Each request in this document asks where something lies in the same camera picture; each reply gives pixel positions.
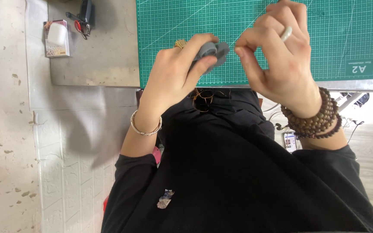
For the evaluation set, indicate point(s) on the person's left hand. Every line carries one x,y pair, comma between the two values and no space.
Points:
168,76

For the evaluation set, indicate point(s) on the person's right hand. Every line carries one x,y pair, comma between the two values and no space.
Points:
283,71

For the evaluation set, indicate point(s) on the grey plastic part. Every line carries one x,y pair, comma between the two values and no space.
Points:
217,51

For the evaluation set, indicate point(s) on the green cutting mat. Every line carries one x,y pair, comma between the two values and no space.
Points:
335,38

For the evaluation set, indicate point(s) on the smartphone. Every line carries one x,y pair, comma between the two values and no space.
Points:
290,141

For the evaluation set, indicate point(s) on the white stand leg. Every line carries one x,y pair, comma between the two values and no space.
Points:
351,98

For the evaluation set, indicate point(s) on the pink object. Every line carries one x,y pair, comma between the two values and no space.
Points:
157,155

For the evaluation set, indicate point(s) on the black key fob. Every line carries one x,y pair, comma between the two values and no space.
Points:
85,9

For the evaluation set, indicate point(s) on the person's black clothing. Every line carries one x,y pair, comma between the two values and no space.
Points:
231,168

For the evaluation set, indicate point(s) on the small printed cardboard box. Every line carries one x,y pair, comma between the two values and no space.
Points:
56,50

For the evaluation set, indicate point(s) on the white earbud case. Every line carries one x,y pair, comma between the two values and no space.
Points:
57,34

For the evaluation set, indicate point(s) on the red object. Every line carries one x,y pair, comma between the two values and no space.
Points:
105,204

